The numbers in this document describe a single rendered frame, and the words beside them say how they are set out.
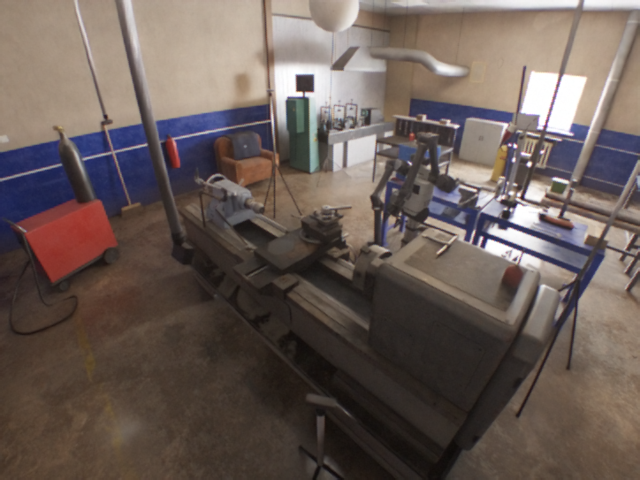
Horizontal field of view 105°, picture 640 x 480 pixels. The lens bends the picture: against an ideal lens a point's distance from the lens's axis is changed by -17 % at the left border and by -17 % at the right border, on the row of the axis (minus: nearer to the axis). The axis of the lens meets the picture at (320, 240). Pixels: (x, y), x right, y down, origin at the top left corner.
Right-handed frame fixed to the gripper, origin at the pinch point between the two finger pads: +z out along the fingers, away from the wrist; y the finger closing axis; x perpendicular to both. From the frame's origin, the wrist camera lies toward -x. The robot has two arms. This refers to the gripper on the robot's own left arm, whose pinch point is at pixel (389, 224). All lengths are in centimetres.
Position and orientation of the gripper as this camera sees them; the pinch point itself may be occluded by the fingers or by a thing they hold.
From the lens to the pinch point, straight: 212.5
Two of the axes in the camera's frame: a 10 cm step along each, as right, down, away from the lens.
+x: 7.1, 1.6, 6.9
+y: 5.8, 4.3, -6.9
